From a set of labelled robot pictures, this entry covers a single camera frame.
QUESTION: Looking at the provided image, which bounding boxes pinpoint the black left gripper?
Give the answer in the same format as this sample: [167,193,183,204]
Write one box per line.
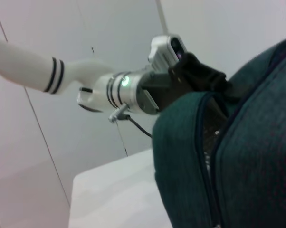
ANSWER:
[139,52,240,115]

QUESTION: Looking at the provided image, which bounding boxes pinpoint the left gripper grey cable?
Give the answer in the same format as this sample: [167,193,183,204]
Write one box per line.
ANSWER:
[126,115,153,138]

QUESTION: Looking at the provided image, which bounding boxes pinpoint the dark teal insulated lunch bag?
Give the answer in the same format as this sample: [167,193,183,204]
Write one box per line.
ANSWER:
[152,35,286,228]

